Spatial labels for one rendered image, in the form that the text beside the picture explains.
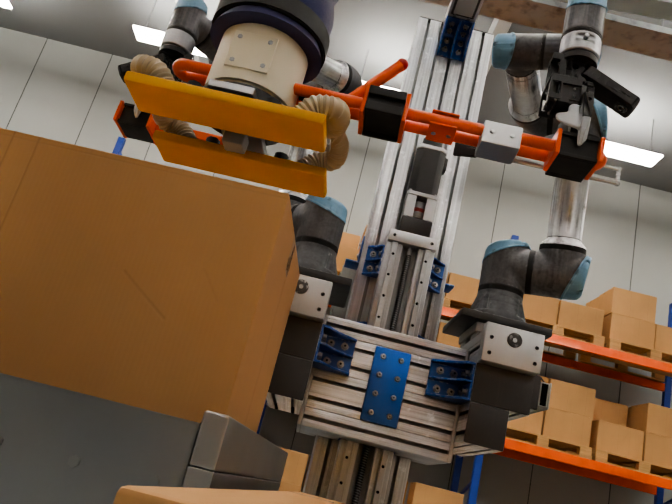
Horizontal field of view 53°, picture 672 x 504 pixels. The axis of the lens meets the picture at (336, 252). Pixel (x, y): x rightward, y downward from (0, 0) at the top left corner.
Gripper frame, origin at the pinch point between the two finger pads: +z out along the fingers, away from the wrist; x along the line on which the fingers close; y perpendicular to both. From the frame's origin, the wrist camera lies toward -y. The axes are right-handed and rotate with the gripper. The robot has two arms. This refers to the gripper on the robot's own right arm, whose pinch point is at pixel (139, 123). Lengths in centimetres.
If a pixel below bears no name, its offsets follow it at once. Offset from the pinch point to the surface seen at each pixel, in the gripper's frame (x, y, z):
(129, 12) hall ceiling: 668, -365, -510
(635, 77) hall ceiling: 578, 330, -500
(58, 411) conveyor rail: -58, 28, 66
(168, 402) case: -44, 36, 61
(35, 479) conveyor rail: -58, 29, 73
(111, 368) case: -44, 27, 59
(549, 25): 329, 160, -336
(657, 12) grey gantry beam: 134, 169, -187
